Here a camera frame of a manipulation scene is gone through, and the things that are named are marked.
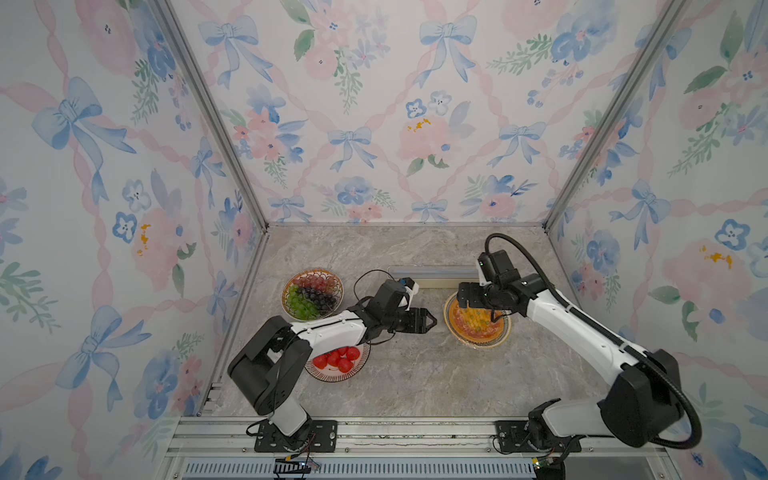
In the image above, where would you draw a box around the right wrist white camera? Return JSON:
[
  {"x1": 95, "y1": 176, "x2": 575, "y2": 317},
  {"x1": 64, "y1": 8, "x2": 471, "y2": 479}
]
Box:
[{"x1": 476, "y1": 254, "x2": 493, "y2": 286}]

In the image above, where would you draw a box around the yellow plate with food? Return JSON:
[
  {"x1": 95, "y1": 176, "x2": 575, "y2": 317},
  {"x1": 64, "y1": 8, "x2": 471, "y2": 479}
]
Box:
[{"x1": 442, "y1": 291, "x2": 512, "y2": 350}]

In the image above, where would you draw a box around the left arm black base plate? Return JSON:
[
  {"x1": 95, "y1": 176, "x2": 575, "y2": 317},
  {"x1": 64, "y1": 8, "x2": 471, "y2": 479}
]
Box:
[{"x1": 246, "y1": 419, "x2": 338, "y2": 454}]

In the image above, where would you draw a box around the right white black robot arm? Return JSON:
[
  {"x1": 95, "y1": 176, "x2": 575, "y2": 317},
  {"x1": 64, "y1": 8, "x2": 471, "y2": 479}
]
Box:
[{"x1": 457, "y1": 234, "x2": 703, "y2": 451}]

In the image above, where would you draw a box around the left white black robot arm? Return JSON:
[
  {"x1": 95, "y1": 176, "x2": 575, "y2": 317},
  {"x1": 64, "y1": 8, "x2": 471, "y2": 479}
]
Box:
[{"x1": 227, "y1": 277, "x2": 437, "y2": 453}]

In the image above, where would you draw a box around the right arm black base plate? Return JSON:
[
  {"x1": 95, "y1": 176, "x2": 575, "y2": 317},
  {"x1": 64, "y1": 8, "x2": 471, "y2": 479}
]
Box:
[{"x1": 493, "y1": 420, "x2": 581, "y2": 454}]

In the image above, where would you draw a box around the plate of red strawberries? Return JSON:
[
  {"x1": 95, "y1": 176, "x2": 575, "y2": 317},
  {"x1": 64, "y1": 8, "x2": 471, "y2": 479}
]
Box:
[{"x1": 305, "y1": 344, "x2": 371, "y2": 383}]

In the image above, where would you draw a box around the wrist white camera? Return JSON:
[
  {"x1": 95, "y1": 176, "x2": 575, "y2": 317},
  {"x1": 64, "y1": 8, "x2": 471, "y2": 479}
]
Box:
[
  {"x1": 399, "y1": 277, "x2": 419, "y2": 311},
  {"x1": 476, "y1": 254, "x2": 493, "y2": 286}
]

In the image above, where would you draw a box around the plate of grapes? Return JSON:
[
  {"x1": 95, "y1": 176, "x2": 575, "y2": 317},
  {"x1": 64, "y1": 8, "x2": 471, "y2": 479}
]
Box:
[{"x1": 281, "y1": 269, "x2": 344, "y2": 321}]

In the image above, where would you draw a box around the aluminium front rail frame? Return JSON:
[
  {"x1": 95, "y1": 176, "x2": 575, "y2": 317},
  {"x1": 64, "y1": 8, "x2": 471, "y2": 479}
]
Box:
[{"x1": 157, "y1": 416, "x2": 679, "y2": 480}]

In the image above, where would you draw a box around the cream plastic wrap dispenser box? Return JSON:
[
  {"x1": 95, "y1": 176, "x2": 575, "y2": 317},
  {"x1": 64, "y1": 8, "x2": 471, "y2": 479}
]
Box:
[{"x1": 388, "y1": 265, "x2": 479, "y2": 290}]

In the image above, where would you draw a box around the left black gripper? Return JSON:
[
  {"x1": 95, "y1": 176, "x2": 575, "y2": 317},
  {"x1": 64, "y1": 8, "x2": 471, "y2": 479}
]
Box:
[{"x1": 382, "y1": 308, "x2": 437, "y2": 334}]

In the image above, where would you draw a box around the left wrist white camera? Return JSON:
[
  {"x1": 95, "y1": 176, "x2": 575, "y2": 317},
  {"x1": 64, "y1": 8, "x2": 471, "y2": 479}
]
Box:
[{"x1": 399, "y1": 277, "x2": 419, "y2": 311}]

